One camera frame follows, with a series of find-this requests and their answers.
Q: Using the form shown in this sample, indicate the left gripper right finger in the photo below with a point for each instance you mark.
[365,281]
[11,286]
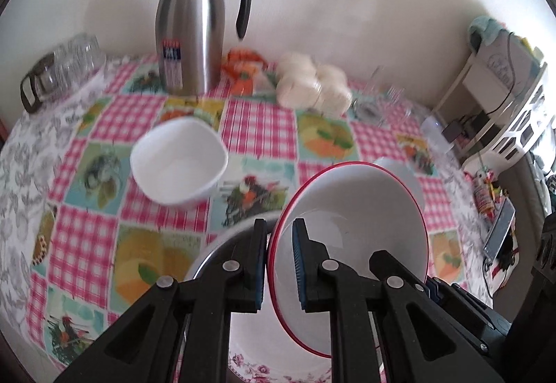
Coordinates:
[384,328]

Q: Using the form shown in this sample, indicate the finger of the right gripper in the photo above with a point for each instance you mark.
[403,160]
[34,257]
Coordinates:
[440,292]

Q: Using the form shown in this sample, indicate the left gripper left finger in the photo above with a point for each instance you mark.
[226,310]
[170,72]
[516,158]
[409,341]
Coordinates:
[180,331]

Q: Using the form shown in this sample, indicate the floral round plate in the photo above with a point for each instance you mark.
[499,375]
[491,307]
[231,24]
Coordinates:
[247,370]

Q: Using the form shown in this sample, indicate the strawberry pattern bowl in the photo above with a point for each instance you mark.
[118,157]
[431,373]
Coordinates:
[353,208]

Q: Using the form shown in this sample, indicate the light blue small bowl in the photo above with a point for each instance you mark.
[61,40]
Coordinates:
[406,176]

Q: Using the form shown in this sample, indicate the colourful candy roll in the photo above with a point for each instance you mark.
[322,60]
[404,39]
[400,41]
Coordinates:
[484,194]

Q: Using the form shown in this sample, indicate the smartphone on stand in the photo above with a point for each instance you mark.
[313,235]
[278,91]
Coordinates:
[497,233]

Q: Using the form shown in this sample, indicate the checkered picture tablecloth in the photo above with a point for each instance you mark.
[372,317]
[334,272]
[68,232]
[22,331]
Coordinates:
[272,152]

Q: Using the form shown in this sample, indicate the large stainless steel plate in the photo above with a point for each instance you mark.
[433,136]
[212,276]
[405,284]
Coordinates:
[228,238]

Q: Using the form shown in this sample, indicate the black charger plug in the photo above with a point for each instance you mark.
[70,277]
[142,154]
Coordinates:
[454,132]

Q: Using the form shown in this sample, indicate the white power strip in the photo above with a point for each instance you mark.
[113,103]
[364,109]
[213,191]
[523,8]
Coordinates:
[432,129]

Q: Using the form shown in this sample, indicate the white square bowl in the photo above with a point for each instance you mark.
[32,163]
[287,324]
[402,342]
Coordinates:
[179,162]

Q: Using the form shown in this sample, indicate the white shelf rack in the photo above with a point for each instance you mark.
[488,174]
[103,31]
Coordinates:
[501,98]

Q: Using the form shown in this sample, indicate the clear glass mug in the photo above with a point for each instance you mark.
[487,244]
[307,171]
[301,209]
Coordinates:
[379,103]

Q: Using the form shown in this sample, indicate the grey floral table cover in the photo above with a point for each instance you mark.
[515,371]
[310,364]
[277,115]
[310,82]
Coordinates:
[63,180]

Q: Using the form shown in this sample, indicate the bag of steamed buns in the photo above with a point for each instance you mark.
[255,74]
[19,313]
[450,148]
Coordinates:
[304,84]

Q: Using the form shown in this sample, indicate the white tray with glasses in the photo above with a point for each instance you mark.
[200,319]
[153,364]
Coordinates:
[78,60]

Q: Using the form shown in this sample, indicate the orange snack packet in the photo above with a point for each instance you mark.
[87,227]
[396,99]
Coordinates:
[241,66]

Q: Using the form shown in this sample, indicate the stainless steel thermos jug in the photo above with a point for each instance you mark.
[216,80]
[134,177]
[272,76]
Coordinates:
[189,42]

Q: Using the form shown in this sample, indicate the glass teapot black handle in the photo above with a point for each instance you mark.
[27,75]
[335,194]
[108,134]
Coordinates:
[41,84]

